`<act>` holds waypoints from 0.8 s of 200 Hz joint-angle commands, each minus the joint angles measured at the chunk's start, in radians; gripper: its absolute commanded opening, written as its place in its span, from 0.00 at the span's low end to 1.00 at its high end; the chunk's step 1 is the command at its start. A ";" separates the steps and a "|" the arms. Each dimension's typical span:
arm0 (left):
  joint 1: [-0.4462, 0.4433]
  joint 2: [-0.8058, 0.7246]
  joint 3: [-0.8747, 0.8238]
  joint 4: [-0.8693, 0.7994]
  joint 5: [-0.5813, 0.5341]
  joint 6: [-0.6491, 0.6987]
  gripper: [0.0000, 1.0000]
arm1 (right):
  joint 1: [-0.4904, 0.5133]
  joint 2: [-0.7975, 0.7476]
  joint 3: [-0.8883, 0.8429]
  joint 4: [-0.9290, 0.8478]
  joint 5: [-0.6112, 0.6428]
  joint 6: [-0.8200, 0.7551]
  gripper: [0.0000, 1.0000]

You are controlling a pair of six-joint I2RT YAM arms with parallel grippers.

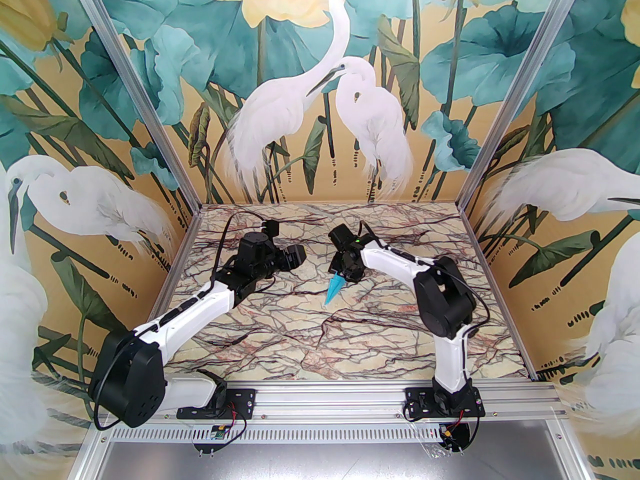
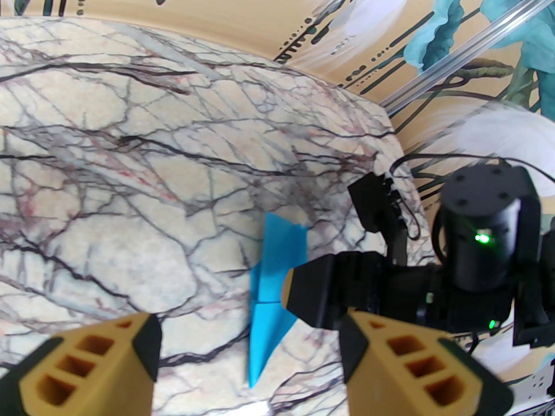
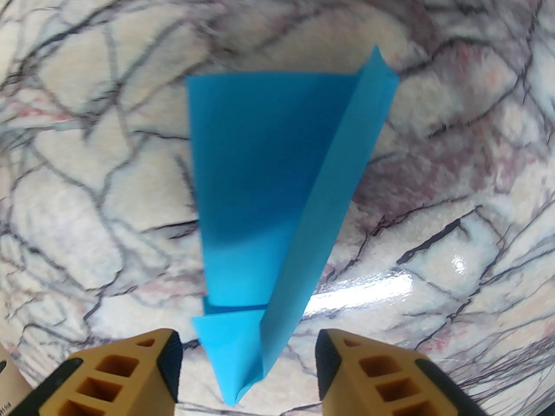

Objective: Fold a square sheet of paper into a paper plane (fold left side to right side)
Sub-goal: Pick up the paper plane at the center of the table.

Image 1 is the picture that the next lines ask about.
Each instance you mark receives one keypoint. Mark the blue paper sheet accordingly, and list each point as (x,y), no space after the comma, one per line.
(333,290)

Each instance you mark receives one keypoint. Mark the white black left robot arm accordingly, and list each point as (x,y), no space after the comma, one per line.
(190,308)

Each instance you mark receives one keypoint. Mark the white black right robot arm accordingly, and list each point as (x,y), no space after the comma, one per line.
(445,303)

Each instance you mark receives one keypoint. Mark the slotted metal strip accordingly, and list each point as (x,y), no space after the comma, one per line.
(325,433)

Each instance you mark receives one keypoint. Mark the small green circuit board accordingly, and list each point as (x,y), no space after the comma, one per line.
(216,432)

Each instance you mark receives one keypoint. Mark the grey metal panel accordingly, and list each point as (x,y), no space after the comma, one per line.
(325,463)

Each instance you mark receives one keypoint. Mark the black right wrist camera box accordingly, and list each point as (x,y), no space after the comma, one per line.
(340,238)

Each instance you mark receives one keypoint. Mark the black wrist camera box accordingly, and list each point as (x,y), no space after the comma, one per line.
(340,238)
(295,257)

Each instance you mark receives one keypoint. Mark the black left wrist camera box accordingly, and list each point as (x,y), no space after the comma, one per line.
(295,257)

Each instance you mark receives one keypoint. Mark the aluminium mounting rail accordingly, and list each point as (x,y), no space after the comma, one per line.
(325,400)

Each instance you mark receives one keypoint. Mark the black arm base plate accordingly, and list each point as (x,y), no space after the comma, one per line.
(240,400)
(417,402)

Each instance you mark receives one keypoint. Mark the aluminium frame post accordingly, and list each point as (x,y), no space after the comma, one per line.
(135,88)
(525,88)

